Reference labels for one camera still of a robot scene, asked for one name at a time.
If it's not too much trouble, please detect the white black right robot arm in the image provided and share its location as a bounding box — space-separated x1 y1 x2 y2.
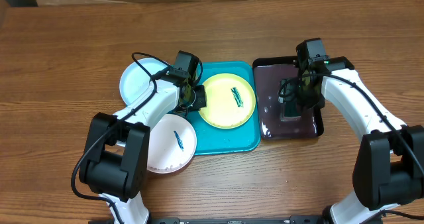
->
278 57 423 223

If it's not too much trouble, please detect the teal plastic tray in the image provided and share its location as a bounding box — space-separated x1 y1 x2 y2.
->
186 61 260 155

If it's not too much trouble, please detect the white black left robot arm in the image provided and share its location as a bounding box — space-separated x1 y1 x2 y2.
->
71 76 206 223

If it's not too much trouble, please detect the green sponge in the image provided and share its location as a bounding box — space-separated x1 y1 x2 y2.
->
280 101 301 121

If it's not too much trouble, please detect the black tray with water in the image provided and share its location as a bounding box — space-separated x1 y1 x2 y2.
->
252 56 324 140

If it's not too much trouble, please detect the light blue plastic plate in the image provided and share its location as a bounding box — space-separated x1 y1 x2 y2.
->
119 58 166 106

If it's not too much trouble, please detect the yellow plastic plate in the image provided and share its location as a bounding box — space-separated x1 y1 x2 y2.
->
199 73 256 129

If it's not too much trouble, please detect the pink plastic plate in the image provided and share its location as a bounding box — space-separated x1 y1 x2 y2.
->
147 114 197 174

